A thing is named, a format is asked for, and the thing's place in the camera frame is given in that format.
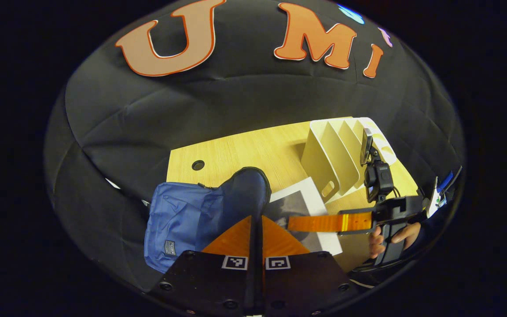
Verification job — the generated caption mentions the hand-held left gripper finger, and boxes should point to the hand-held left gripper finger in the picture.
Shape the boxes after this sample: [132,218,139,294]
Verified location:
[148,215,258,317]
[257,215,360,317]

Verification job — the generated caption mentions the white portrait cover book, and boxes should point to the white portrait cover book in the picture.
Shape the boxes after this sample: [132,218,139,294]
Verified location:
[262,177,343,256]

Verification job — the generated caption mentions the white bookshelf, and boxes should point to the white bookshelf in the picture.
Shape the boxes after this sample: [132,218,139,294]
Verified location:
[301,117,397,204]

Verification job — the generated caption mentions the blue schoolbag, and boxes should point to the blue schoolbag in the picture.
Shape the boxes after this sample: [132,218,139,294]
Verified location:
[143,166,272,273]

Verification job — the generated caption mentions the small white device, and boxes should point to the small white device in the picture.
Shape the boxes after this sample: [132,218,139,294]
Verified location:
[427,176,450,218]

